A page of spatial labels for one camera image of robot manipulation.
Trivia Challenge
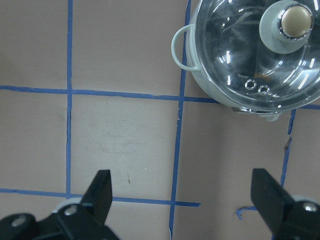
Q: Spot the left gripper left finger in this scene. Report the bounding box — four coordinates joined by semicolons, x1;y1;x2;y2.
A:
0;169;119;240

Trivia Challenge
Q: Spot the pale green cooking pot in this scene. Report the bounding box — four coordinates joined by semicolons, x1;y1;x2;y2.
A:
171;0;320;123

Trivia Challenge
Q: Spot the glass pot lid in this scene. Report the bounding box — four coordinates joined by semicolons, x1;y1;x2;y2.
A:
193;0;320;112

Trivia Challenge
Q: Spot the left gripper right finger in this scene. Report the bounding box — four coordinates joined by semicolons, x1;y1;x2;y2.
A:
251;168;320;240

